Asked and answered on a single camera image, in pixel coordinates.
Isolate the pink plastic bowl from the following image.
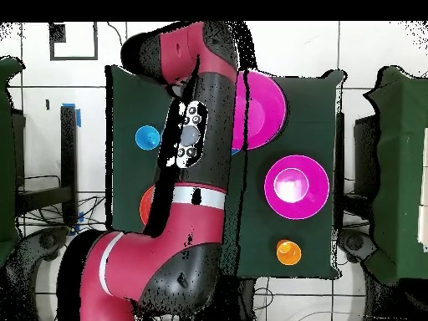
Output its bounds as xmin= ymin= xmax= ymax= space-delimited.
xmin=263 ymin=154 xmax=331 ymax=221
xmin=231 ymin=69 xmax=288 ymax=151

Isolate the red-orange plastic bowl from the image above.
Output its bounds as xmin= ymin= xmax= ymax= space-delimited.
xmin=139 ymin=185 xmax=156 ymax=226

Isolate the light blue plastic cup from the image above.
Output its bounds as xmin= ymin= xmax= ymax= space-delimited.
xmin=134 ymin=125 xmax=163 ymax=151

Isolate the orange plastic cup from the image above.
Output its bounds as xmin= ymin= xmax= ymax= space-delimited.
xmin=276 ymin=239 xmax=303 ymax=267

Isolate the dark green table cloth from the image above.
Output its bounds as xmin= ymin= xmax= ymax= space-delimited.
xmin=104 ymin=64 xmax=347 ymax=280

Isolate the black metal stand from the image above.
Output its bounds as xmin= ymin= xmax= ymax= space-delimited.
xmin=14 ymin=104 xmax=79 ymax=227
xmin=334 ymin=111 xmax=346 ymax=232

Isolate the black tape square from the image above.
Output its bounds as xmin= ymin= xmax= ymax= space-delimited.
xmin=48 ymin=21 xmax=99 ymax=62

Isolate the green-covered side table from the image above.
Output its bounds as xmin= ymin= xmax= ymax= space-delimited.
xmin=364 ymin=64 xmax=428 ymax=285
xmin=0 ymin=56 xmax=28 ymax=268

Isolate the tangle of floor cables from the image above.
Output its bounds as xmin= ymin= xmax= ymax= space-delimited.
xmin=16 ymin=173 xmax=108 ymax=235

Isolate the thin black cable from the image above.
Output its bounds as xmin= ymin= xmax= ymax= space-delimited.
xmin=106 ymin=21 xmax=125 ymax=46

